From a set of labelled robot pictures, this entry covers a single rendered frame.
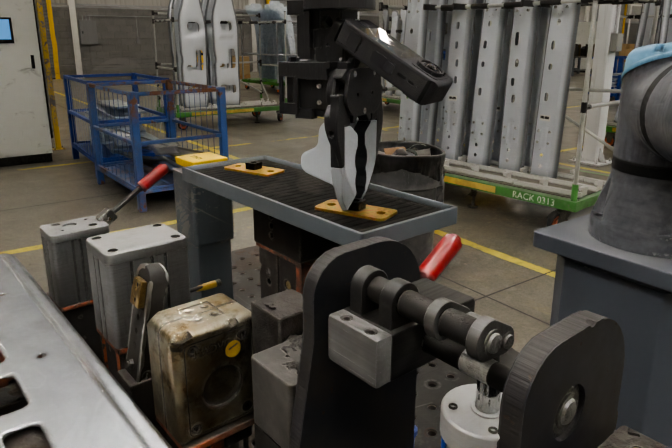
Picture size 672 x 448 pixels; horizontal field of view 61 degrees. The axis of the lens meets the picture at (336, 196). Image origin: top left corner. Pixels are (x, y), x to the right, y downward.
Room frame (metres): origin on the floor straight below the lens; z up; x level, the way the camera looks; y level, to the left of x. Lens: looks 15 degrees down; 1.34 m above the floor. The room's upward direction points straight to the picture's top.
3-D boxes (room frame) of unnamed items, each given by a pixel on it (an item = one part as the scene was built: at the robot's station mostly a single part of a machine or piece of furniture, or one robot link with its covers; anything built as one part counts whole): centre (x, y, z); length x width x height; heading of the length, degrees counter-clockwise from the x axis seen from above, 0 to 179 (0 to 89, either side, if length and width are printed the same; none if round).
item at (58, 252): (0.84, 0.40, 0.88); 0.11 x 0.10 x 0.36; 130
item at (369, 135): (0.61, -0.01, 1.21); 0.06 x 0.03 x 0.09; 58
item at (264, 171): (0.78, 0.11, 1.17); 0.08 x 0.04 x 0.01; 56
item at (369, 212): (0.58, -0.02, 1.17); 0.08 x 0.04 x 0.01; 58
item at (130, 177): (5.10, 1.60, 0.47); 1.20 x 0.80 x 0.95; 37
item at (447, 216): (0.68, 0.04, 1.16); 0.37 x 0.14 x 0.02; 40
